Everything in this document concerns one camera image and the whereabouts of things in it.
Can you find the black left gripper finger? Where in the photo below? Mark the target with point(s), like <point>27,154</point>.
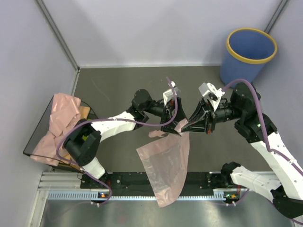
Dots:
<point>170,128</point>
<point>180,112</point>

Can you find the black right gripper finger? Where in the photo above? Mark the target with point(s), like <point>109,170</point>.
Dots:
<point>199,126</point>
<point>201,109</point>

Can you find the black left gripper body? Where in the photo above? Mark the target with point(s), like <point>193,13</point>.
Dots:
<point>170,105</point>

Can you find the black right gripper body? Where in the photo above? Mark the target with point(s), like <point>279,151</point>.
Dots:
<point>210,117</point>

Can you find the pink plastic trash bag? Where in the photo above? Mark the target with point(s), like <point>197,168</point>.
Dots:
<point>65,113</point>
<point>165,161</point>

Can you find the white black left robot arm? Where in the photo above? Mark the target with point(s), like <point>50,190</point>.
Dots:
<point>82,144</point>

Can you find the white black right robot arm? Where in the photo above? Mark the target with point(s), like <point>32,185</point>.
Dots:
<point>239,101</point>

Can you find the blue trash bin yellow rim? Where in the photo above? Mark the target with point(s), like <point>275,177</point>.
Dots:
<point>248,50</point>

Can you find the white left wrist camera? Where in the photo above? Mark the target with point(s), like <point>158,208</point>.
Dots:
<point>168,94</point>

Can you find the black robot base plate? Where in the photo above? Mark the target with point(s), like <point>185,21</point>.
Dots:
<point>137,184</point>

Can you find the black wire frame shelf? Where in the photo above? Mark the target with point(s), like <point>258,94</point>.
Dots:
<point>42,128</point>

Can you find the aluminium frame rail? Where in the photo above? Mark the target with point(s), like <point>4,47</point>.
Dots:
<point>225,208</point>

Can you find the grey slotted cable duct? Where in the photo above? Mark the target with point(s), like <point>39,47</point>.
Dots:
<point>72,195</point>

